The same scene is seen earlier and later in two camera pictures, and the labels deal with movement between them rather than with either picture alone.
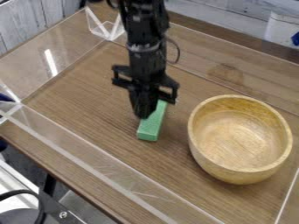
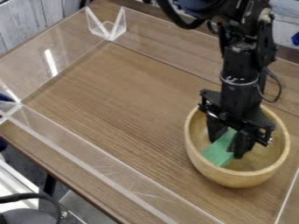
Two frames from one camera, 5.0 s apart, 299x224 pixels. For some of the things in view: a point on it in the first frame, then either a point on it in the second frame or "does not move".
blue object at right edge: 294,38 does not move
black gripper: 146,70 → 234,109
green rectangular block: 150,126 → 218,151
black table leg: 49,185 does not move
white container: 283,25 does not move
